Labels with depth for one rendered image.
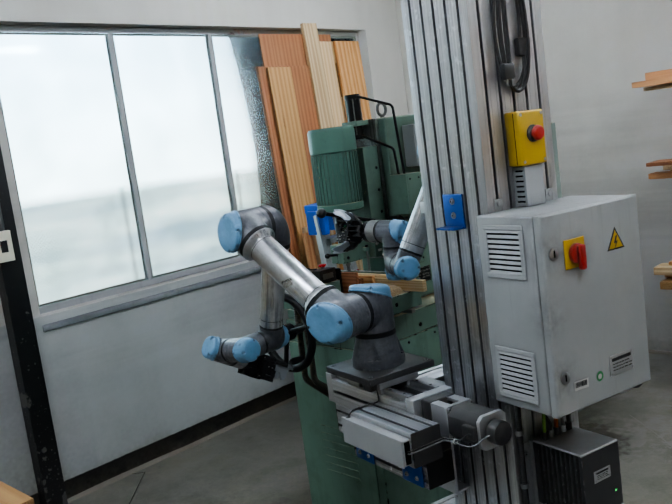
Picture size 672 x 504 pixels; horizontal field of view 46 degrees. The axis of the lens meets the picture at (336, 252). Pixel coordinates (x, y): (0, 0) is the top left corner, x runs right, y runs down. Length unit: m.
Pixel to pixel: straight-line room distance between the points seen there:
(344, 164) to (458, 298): 0.94
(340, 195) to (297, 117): 1.72
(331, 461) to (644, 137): 2.65
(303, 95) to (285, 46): 0.29
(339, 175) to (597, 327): 1.27
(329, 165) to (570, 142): 2.35
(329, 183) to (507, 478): 1.26
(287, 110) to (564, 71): 1.66
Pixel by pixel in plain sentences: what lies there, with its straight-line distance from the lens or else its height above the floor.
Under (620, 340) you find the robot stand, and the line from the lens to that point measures 2.02.
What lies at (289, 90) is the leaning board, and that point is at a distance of 4.55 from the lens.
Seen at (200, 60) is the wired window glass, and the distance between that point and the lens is 4.42.
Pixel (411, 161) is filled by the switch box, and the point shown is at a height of 1.34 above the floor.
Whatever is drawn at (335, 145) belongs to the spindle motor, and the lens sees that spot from 2.87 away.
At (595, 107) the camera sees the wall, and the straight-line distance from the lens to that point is 4.87.
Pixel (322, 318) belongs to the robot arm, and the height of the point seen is 1.00.
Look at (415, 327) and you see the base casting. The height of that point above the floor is 0.73.
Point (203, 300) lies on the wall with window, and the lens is 4.22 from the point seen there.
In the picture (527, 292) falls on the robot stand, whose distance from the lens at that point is 1.86.
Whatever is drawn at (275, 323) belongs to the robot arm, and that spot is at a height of 0.91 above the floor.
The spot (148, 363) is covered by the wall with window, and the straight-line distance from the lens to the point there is 4.05.
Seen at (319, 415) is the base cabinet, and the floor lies 0.43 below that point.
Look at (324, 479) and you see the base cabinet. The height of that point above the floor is 0.16.
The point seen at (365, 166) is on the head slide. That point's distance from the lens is 2.97.
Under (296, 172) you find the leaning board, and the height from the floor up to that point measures 1.31.
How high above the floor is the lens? 1.45
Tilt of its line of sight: 8 degrees down
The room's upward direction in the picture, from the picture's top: 8 degrees counter-clockwise
